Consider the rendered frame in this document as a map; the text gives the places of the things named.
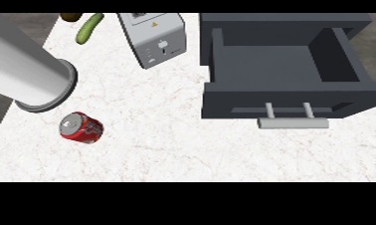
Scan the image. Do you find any dark grey drawer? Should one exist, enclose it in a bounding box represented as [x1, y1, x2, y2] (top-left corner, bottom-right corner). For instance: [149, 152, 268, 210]
[208, 27, 375, 85]
[199, 81, 376, 119]

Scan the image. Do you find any dark grey drawer front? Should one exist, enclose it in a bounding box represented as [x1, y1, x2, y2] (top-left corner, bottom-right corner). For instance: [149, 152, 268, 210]
[199, 81, 376, 119]

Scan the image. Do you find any red can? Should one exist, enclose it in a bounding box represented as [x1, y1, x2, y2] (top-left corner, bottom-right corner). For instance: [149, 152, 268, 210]
[59, 112, 106, 144]

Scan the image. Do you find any grey toaster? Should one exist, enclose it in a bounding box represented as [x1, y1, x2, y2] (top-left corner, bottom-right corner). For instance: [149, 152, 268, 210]
[116, 13, 189, 70]

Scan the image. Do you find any dark grey cabinet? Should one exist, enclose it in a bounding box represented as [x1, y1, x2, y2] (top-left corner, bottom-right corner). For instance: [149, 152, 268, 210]
[198, 13, 375, 68]

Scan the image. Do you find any green cucumber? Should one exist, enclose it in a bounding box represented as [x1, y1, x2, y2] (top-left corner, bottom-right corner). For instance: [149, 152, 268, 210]
[75, 13, 106, 45]

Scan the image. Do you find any brown round object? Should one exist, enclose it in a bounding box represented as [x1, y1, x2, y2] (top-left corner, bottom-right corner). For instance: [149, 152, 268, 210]
[59, 13, 84, 23]

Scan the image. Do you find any pale grey drawer handle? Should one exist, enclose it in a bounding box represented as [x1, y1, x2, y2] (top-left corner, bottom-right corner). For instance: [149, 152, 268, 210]
[257, 102, 330, 129]

